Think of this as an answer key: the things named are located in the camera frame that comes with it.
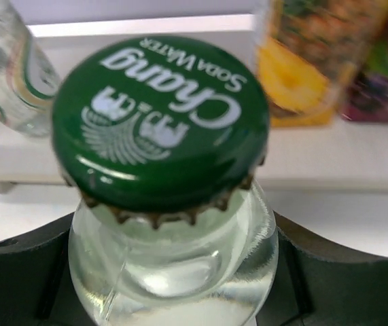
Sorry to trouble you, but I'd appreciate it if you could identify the yellow pineapple juice carton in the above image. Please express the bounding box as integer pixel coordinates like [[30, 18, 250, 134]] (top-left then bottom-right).
[[254, 0, 388, 128]]

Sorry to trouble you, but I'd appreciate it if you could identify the green cap soda bottle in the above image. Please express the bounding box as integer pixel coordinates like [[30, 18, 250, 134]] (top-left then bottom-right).
[[0, 1, 60, 137], [52, 35, 279, 325]]

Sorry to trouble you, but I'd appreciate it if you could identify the white two-tier shelf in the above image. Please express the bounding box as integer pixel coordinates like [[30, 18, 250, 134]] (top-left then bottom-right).
[[0, 14, 388, 192]]

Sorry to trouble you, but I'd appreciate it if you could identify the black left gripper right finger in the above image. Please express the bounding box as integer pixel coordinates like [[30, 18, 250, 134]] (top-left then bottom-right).
[[256, 214, 388, 325]]

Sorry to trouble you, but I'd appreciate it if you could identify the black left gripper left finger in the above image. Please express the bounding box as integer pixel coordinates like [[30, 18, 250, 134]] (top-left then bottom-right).
[[0, 214, 93, 325]]

